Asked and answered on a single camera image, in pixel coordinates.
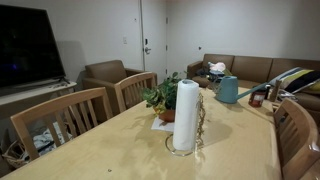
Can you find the teal plastic watering can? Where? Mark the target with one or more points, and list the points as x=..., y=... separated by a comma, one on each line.
x=228, y=90

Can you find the green potted plant terracotta pot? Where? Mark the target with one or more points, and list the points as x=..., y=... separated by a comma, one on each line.
x=162, y=98

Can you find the dried brown plant sprig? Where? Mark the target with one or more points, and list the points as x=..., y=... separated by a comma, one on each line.
x=201, y=117

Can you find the white paper towel roll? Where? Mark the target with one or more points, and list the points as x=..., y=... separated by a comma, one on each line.
x=186, y=115

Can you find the wooden chair by armchair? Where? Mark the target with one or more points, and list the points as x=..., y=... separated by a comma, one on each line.
x=129, y=90

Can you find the white paper under pot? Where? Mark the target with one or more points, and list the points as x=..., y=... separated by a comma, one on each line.
x=159, y=124

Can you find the metal paper towel holder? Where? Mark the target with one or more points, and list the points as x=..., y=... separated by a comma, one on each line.
x=169, y=146

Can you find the clutter pile on sofa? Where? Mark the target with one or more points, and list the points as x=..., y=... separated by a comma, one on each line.
x=215, y=72

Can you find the brown leather armchair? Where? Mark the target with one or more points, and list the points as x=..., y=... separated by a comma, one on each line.
x=107, y=74

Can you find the brown leather sofa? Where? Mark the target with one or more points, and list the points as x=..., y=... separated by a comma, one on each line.
x=257, y=70

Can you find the dark lidded red jar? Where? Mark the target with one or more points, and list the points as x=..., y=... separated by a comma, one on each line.
x=256, y=98

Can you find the wooden chair near television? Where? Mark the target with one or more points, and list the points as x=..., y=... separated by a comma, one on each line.
x=75, y=114

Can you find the black flat screen television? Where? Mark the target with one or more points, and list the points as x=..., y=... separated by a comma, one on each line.
x=28, y=49

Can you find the striped throw pillow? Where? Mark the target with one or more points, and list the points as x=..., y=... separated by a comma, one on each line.
x=299, y=79

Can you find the wooden chair right side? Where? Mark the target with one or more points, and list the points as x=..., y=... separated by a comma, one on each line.
x=298, y=139

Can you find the white tv stand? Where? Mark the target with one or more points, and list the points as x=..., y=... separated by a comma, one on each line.
x=26, y=96

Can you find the wicker basket on floor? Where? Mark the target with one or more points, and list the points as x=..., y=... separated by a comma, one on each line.
x=15, y=155

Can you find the white door with handle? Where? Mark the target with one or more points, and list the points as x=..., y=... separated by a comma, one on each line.
x=153, y=21

